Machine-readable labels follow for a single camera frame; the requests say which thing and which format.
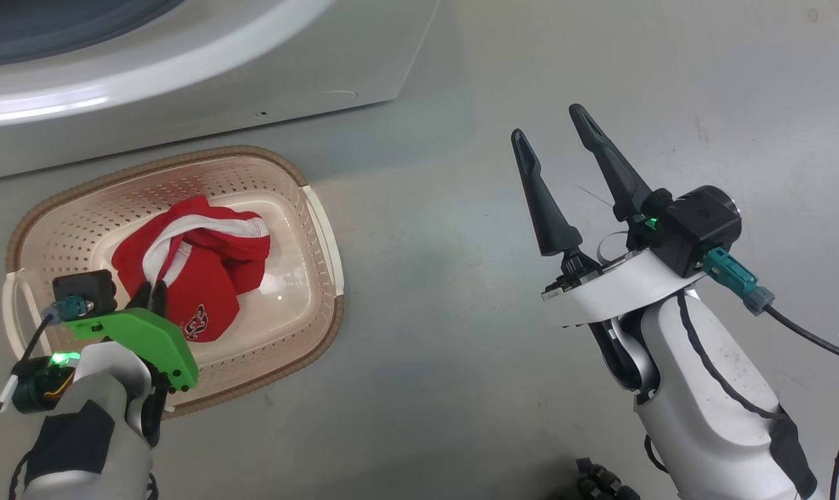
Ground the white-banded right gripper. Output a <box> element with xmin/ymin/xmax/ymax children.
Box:
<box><xmin>511</xmin><ymin>103</ymin><xmax>743</xmax><ymax>327</ymax></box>

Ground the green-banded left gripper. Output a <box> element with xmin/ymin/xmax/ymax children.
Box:
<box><xmin>11</xmin><ymin>279</ymin><xmax>199</xmax><ymax>415</ymax></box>

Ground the red and white garment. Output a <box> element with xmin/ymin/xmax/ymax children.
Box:
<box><xmin>112</xmin><ymin>196</ymin><xmax>272</xmax><ymax>343</ymax></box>

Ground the cream perforated laundry basket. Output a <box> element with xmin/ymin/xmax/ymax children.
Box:
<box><xmin>3</xmin><ymin>144</ymin><xmax>345</xmax><ymax>417</ymax></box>

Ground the white front-load washing machine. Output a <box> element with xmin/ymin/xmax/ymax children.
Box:
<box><xmin>0</xmin><ymin>0</ymin><xmax>441</xmax><ymax>183</ymax></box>

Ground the dark grey drum opening seal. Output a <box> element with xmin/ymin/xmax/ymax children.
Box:
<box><xmin>0</xmin><ymin>0</ymin><xmax>184</xmax><ymax>69</ymax></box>

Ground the black left camera cable teal plug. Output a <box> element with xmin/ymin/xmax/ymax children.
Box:
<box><xmin>0</xmin><ymin>295</ymin><xmax>90</xmax><ymax>476</ymax></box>

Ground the black camera cable teal plug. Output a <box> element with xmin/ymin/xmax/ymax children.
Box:
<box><xmin>703</xmin><ymin>247</ymin><xmax>839</xmax><ymax>500</ymax></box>
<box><xmin>0</xmin><ymin>295</ymin><xmax>90</xmax><ymax>476</ymax></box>

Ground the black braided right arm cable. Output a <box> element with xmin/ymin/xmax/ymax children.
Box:
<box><xmin>676</xmin><ymin>290</ymin><xmax>785</xmax><ymax>421</ymax></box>

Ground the black right camera cable teal plug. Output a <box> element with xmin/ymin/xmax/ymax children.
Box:
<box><xmin>703</xmin><ymin>247</ymin><xmax>839</xmax><ymax>500</ymax></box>

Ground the black segmented cable conduit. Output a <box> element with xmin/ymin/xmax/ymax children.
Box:
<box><xmin>576</xmin><ymin>457</ymin><xmax>639</xmax><ymax>500</ymax></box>

